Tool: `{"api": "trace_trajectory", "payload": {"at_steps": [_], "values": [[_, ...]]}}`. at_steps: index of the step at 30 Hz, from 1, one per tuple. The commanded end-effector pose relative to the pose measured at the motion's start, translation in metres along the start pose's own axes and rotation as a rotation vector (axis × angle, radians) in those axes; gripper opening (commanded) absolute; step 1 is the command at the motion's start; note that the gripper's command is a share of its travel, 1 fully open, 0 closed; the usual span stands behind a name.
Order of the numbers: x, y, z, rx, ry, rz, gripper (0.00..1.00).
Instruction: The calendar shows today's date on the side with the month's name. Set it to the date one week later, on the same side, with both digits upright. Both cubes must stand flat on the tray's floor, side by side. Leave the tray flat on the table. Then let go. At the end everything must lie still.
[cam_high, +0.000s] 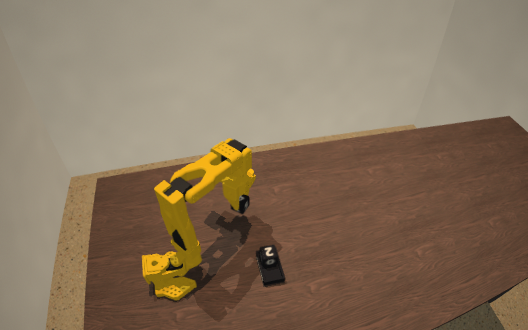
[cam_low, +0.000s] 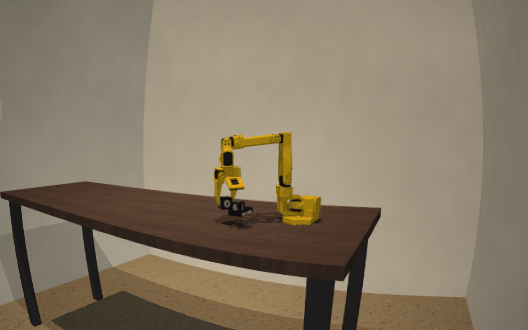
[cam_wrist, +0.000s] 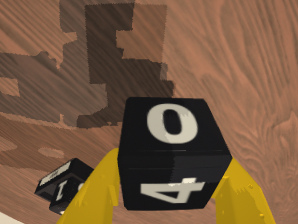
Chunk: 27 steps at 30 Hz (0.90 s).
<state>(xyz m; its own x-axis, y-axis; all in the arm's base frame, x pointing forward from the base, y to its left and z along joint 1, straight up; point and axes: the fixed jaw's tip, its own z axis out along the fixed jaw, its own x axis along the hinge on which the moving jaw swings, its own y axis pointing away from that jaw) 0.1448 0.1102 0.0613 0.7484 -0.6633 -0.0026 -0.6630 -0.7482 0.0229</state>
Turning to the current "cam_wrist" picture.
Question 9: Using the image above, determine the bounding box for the black number cube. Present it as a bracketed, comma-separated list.
[117, 97, 233, 211]
[49, 176, 84, 215]

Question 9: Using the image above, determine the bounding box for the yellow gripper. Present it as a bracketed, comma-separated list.
[56, 148, 276, 224]

